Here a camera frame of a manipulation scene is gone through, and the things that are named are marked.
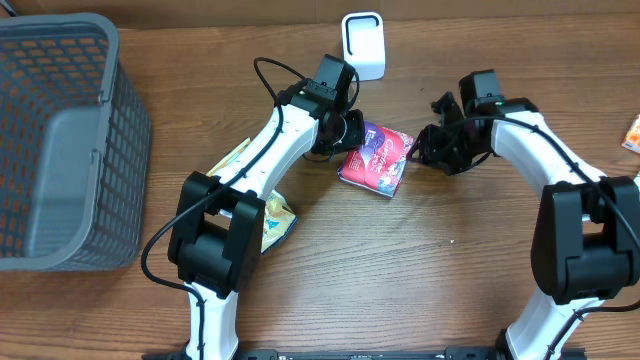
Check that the yellow snack packet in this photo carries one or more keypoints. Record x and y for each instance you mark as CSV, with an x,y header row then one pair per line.
x,y
279,219

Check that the white barcode scanner stand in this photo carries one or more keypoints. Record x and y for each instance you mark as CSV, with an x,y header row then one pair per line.
x,y
364,44

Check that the grey plastic shopping basket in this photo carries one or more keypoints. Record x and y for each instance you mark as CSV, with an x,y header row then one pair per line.
x,y
75,146

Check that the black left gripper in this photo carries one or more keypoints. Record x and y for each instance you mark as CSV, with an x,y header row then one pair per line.
x,y
357,137

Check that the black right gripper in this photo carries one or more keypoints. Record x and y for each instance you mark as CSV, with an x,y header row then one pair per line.
x,y
429,152

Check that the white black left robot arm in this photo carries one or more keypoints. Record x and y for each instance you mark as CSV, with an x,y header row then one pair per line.
x,y
216,239

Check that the red purple pantyliner pack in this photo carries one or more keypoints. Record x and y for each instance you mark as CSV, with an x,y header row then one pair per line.
x,y
378,165

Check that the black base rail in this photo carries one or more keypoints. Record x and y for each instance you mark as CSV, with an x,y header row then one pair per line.
x,y
452,353

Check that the orange packet at edge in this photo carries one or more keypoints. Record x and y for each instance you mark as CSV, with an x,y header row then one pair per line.
x,y
631,139

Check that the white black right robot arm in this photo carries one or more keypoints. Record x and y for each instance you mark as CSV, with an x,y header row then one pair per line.
x,y
585,246

